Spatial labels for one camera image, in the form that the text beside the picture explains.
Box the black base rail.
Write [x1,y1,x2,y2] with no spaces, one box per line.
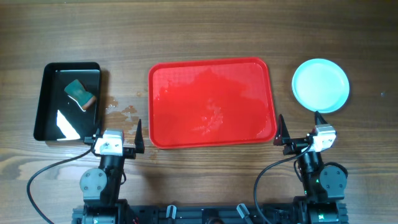
[72,202,349,224]

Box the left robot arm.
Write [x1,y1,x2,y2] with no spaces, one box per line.
[72,121,145,224]

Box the black water basin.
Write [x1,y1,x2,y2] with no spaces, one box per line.
[33,62,101,141]

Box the red plastic tray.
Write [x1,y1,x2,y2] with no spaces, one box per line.
[148,57,277,149]

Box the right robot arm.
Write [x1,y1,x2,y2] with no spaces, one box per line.
[274,112,348,224]

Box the light blue plate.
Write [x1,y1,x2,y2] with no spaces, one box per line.
[292,58,350,113]

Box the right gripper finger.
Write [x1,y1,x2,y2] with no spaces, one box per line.
[315,111,327,126]
[273,114,291,146]

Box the orange green sponge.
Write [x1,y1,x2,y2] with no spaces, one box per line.
[64,80,96,111]

